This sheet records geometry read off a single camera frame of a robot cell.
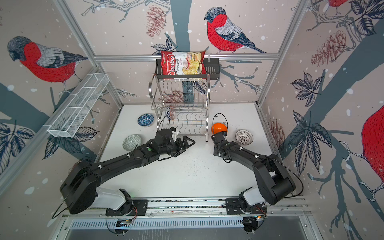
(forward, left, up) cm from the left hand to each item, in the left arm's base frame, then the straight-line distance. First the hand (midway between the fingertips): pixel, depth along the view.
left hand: (191, 146), depth 77 cm
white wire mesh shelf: (+18, +61, +13) cm, 65 cm away
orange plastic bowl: (+22, -18, -14) cm, 31 cm away
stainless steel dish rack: (+52, +10, -20) cm, 57 cm away
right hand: (+4, -17, -16) cm, 23 cm away
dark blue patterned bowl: (+32, +36, -17) cm, 51 cm away
